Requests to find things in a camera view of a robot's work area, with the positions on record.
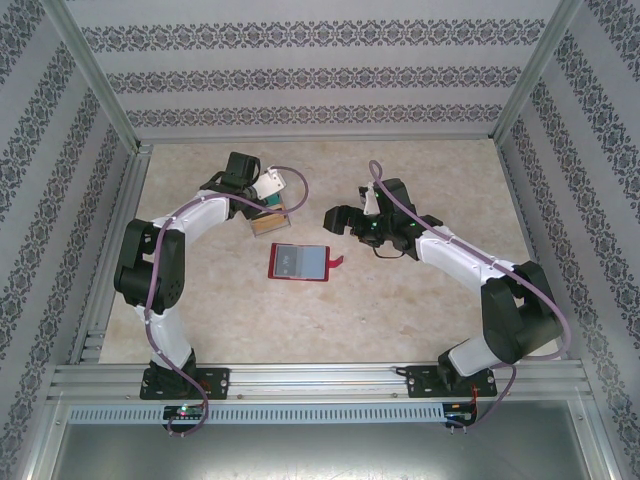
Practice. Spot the red leather card holder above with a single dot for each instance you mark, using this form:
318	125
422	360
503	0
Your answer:
315	262

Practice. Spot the black VIP credit card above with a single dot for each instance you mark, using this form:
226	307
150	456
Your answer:
287	260

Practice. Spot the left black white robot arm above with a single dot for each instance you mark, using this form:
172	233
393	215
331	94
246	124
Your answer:
150	270

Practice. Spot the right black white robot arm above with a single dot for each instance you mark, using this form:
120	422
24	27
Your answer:
520	315

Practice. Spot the teal card in stand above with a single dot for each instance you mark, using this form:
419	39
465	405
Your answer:
275	200

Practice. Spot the gold card in stand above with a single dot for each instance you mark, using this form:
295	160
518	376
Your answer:
270	224

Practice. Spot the right controller board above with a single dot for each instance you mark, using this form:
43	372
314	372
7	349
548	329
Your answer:
457	412

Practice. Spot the controller board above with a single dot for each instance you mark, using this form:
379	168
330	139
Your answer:
457	412
185	411

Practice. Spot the left controller board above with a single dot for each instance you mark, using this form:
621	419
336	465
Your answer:
185	411

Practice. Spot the grey metal sheet panel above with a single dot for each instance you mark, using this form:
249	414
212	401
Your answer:
320	455

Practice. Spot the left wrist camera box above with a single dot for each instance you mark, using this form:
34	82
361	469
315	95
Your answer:
270	182

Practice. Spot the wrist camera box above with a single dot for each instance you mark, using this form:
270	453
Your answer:
270	182
371	200

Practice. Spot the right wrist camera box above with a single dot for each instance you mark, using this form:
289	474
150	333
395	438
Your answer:
371	200

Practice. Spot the silver aluminium frame beam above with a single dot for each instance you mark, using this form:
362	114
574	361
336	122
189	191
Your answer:
320	135

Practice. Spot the silver aluminium side rail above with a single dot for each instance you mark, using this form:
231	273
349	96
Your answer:
133	180

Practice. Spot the aluminium mounting rail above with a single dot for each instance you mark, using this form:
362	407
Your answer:
320	382

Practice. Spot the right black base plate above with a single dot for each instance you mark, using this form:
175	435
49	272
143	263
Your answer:
420	382

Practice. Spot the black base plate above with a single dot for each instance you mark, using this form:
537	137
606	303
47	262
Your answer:
420	382
220	382

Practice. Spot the silver aluminium frame post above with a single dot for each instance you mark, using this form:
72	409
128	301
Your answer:
537	75
100	75

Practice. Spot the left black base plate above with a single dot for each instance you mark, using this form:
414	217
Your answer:
220	382

